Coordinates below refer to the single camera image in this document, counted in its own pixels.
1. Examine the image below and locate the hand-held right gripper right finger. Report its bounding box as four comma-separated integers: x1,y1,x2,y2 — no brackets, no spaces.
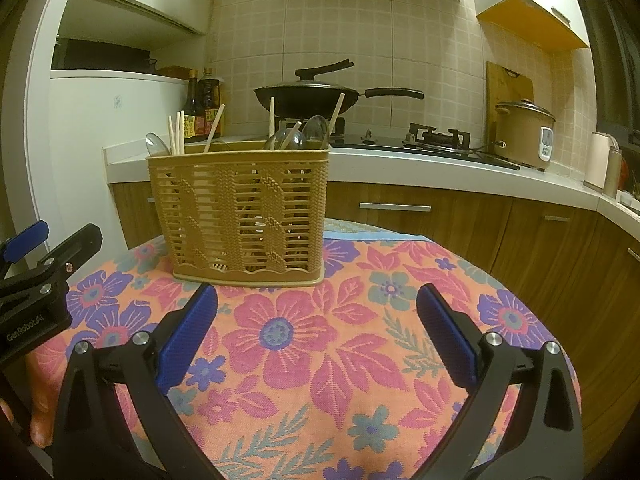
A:
416,282,586,480

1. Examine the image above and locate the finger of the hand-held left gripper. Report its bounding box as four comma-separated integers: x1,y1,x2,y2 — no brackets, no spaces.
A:
0,223,103,309
0,220,50,265

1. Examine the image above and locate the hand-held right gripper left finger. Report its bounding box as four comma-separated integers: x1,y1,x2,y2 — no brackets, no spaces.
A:
51,282,219,480

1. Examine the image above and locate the metal spoon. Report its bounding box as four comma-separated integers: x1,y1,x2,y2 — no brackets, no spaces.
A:
264,127,306,151
300,114,329,150
145,132,172,157

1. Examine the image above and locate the tan plastic utensil basket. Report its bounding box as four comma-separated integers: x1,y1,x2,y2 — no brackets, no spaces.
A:
145,141,332,289

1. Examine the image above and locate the person's left hand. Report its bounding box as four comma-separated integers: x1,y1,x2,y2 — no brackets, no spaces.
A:
0,350,57,450

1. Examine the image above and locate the floral tablecloth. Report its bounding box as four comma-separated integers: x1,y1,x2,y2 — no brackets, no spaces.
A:
27,217,583,480

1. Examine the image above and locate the white refrigerator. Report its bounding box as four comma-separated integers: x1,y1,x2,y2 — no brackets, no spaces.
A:
47,70,217,253

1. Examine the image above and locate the white kitchen countertop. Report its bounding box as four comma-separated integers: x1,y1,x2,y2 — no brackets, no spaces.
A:
102,135,640,263

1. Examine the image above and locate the slim dark sauce bottle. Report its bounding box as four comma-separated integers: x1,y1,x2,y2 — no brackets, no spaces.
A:
181,69,204,142

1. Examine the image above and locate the black gas stove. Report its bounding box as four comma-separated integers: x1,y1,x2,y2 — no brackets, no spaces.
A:
272,116,521,170

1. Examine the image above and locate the wide dark sauce bottle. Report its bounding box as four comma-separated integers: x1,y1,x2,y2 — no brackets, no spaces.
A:
197,67,227,137

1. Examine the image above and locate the beige rice cooker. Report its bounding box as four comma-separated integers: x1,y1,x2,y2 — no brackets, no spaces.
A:
493,99,557,171

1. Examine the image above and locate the white thermos jug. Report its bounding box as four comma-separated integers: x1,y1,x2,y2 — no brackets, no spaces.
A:
583,131,621,192

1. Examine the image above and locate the small pale bottle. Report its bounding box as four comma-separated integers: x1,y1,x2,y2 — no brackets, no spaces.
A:
604,145,623,199

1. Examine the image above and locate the wooden cutting board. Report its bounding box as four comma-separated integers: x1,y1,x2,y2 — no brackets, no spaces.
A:
485,61,534,148

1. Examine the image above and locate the white overhead cabinet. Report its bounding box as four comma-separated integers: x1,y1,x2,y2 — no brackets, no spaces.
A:
56,0,213,41

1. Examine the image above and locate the black wok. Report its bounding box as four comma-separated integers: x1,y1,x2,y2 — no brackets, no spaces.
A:
253,85,425,118

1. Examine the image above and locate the black wok lid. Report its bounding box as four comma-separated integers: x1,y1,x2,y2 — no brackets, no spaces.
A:
257,59,360,92

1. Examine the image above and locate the dark window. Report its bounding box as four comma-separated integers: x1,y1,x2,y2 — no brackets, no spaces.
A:
582,0,640,146

